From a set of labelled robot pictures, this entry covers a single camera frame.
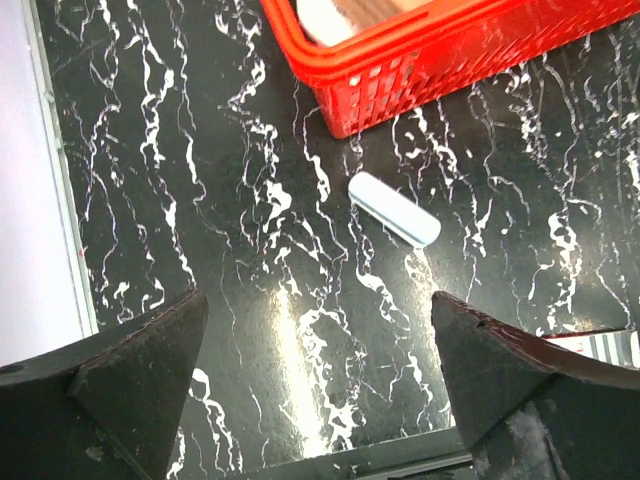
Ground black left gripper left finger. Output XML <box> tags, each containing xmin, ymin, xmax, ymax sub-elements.
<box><xmin>1</xmin><ymin>290</ymin><xmax>209</xmax><ymax>479</ymax></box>

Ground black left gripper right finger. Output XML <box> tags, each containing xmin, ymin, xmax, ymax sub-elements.
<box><xmin>431</xmin><ymin>291</ymin><xmax>639</xmax><ymax>479</ymax></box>

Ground white red staple box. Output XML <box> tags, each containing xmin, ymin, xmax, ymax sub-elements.
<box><xmin>545</xmin><ymin>330</ymin><xmax>639</xmax><ymax>370</ymax></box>

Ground light blue stapler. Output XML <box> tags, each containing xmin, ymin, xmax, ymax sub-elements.
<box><xmin>348</xmin><ymin>171</ymin><xmax>442</xmax><ymax>248</ymax></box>

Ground red plastic basket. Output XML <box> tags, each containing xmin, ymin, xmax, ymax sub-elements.
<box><xmin>262</xmin><ymin>0</ymin><xmax>639</xmax><ymax>139</ymax></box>

